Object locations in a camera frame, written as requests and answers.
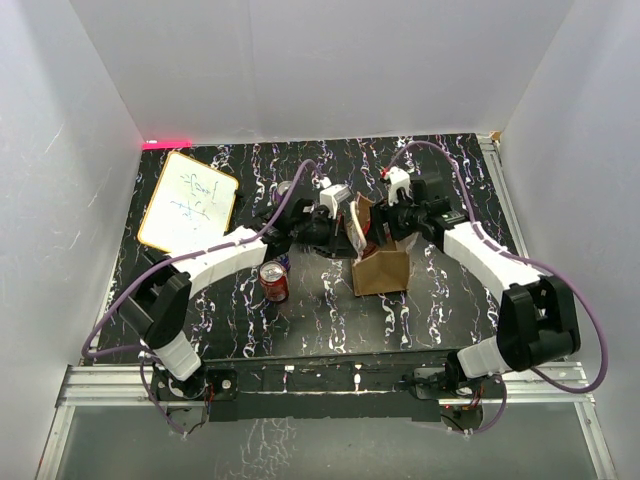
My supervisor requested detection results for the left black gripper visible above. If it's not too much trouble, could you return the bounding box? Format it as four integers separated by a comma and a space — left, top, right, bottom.
289, 210, 356, 259

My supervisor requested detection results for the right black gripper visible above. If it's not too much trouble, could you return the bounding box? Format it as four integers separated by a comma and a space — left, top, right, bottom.
366, 189, 426, 247

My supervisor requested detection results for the red cola can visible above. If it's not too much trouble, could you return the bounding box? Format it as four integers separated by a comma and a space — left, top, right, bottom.
348, 222, 380, 258
259, 261, 289, 303

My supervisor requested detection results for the brown canvas tote bag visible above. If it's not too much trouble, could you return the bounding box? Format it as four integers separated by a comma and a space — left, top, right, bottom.
346, 192, 418, 297

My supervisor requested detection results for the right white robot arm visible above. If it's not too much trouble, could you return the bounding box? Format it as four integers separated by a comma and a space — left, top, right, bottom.
366, 167, 581, 397

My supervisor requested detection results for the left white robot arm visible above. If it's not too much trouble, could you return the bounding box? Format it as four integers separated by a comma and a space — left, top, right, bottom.
117, 199, 357, 399

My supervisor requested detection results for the red cola can front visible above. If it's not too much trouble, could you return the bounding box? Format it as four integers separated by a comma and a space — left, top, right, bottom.
259, 261, 289, 303

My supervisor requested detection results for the purple Fanta can rear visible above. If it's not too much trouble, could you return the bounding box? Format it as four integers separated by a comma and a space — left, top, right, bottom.
273, 181, 292, 208

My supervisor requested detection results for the yellow framed whiteboard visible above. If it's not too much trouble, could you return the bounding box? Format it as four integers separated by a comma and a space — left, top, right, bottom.
137, 151, 239, 252

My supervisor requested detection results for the pink tape strip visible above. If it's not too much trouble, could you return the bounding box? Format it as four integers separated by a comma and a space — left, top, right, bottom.
141, 140, 193, 151

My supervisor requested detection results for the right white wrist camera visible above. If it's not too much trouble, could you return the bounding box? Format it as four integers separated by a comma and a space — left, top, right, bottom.
381, 166, 411, 206

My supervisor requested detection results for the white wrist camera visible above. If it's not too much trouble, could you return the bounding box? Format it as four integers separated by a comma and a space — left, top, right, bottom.
381, 166, 411, 206
319, 177, 351, 218

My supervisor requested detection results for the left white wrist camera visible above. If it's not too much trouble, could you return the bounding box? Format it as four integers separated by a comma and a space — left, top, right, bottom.
319, 177, 351, 218

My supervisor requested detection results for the black base frame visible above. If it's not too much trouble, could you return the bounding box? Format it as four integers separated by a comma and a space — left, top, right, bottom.
151, 350, 507, 434

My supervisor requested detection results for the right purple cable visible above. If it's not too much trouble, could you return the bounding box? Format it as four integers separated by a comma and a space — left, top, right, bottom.
382, 141, 611, 436

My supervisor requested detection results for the purple cable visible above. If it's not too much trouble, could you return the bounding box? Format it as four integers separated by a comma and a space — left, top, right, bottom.
382, 141, 611, 436
82, 159, 329, 441

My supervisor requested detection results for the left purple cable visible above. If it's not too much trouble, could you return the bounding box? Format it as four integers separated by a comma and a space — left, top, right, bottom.
82, 159, 329, 441

